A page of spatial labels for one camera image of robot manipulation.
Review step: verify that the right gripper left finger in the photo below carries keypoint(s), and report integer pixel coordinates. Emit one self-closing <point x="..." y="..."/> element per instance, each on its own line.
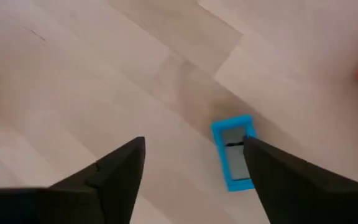
<point x="73" y="199"/>

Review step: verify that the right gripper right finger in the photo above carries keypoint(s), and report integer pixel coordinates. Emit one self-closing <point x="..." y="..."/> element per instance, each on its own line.
<point x="306" y="193"/>

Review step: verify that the teal framed digital clock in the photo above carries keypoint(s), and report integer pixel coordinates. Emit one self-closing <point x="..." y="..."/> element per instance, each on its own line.
<point x="219" y="140"/>

